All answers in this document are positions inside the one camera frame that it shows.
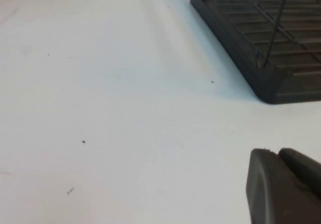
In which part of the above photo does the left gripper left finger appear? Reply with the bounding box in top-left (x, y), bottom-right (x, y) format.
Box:
top-left (245, 148), bottom-right (321, 224)

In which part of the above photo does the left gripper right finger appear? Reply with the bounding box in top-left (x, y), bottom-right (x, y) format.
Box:
top-left (278, 147), bottom-right (321, 199)

